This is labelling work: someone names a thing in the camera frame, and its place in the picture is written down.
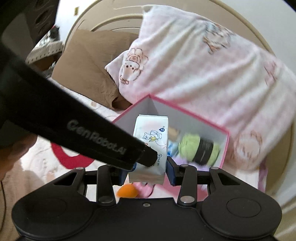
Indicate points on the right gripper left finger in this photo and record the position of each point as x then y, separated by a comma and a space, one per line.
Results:
107, 177

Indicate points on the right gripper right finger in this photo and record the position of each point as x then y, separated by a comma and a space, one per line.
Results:
184, 176

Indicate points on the orange makeup sponge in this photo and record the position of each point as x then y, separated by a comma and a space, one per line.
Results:
127, 191

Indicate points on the green yarn ball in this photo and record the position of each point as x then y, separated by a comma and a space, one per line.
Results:
198, 150

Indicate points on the foundation bottle gold cap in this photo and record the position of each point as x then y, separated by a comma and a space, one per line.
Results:
173, 134

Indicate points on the small white tissue pack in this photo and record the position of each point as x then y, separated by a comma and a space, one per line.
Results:
150, 148

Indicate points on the purple plush toy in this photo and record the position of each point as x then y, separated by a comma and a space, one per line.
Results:
180, 161

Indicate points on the blue wet wipes pack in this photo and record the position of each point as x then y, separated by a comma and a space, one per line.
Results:
173, 148

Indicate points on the person's left hand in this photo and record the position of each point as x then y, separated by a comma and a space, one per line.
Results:
14, 152

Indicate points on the pink cardboard box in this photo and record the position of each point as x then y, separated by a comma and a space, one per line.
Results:
180, 119

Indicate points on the bedside table with clutter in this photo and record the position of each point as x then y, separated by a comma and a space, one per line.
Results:
47, 52

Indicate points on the bear print bed blanket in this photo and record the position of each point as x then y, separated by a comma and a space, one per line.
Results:
46, 161

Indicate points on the brown pillow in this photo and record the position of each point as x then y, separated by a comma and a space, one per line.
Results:
81, 67

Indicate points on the pink cartoon pillow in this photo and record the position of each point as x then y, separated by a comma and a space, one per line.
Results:
205, 68

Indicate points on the beige bed headboard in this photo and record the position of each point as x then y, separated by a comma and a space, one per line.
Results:
197, 64

